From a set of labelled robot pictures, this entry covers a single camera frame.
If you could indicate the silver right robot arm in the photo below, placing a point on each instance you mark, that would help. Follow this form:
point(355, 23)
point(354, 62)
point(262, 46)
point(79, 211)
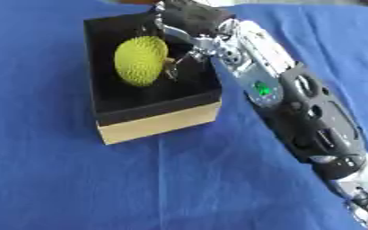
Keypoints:
point(297, 99)

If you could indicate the yellow-green spiky ball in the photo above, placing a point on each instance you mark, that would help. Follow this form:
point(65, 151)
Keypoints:
point(140, 61)

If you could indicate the tan cardboard box black inside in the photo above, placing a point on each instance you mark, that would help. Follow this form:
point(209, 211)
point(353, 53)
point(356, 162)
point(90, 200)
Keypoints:
point(150, 95)

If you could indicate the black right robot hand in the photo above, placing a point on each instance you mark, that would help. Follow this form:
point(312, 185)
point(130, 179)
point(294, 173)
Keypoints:
point(192, 16)

